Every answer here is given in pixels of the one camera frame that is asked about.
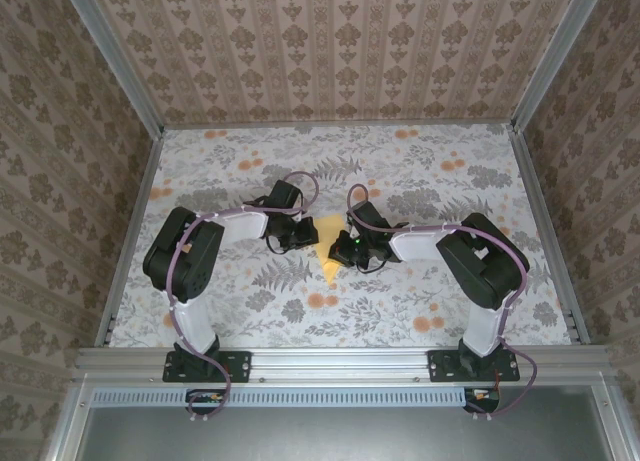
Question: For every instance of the aluminium table side rail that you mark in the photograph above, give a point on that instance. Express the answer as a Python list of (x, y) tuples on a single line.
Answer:
[(548, 231), (132, 231)]

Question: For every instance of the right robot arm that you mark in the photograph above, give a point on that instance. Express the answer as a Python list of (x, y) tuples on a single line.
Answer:
[(480, 266)]

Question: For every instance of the grey metal sheet panel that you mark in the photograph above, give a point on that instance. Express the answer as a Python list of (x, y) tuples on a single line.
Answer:
[(350, 436)]

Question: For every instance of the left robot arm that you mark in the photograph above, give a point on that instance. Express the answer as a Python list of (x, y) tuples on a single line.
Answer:
[(180, 261)]

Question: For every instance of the wide aluminium frame rail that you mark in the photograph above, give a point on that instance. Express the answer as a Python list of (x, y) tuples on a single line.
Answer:
[(340, 363)]

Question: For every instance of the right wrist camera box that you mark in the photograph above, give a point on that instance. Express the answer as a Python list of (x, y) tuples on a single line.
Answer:
[(352, 222)]

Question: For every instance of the aluminium corner post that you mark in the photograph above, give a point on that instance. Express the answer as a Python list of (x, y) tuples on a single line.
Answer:
[(116, 56), (555, 56)]

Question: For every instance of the aluminium lower frame rail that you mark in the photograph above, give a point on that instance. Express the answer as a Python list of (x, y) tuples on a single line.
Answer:
[(70, 421), (612, 421)]

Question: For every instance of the small black electronics board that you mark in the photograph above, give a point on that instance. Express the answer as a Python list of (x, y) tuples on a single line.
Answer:
[(205, 401), (482, 400)]

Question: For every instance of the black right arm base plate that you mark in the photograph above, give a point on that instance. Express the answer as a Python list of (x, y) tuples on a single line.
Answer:
[(442, 366)]

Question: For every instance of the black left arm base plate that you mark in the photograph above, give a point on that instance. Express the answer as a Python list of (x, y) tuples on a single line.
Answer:
[(240, 366)]

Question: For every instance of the floral print tablecloth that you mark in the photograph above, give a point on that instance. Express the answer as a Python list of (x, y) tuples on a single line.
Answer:
[(400, 306)]

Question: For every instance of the thin aluminium table rail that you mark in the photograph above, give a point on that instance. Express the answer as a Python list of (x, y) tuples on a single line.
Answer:
[(340, 125)]

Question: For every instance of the yellow cloth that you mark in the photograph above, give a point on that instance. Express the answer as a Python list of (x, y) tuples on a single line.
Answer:
[(326, 236)]

